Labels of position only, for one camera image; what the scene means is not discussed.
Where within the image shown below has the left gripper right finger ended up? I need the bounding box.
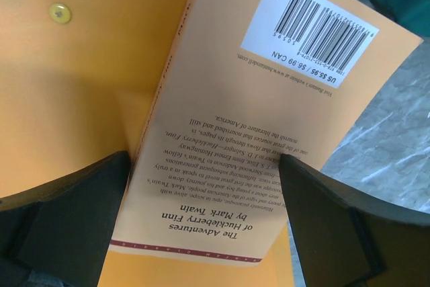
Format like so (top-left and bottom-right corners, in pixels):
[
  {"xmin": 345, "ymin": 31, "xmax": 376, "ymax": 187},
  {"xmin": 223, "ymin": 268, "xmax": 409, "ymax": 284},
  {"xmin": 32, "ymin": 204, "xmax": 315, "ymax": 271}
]
[{"xmin": 279, "ymin": 155, "xmax": 429, "ymax": 286}]

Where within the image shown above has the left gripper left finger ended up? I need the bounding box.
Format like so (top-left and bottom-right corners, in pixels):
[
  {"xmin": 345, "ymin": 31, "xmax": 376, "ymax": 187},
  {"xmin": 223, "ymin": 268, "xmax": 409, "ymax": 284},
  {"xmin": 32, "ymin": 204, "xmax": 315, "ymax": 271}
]
[{"xmin": 1, "ymin": 151, "xmax": 131, "ymax": 286}]

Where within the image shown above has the orange book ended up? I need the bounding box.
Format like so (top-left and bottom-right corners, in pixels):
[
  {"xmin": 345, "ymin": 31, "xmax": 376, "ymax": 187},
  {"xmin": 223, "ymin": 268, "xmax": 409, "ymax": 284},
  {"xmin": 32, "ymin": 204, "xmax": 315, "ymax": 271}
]
[{"xmin": 110, "ymin": 0, "xmax": 421, "ymax": 266}]

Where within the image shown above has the orange folder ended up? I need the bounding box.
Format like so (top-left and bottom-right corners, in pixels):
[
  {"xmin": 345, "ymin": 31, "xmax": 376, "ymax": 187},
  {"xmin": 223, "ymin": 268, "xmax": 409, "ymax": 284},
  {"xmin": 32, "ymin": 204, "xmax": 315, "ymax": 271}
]
[{"xmin": 1, "ymin": 0, "xmax": 294, "ymax": 286}]

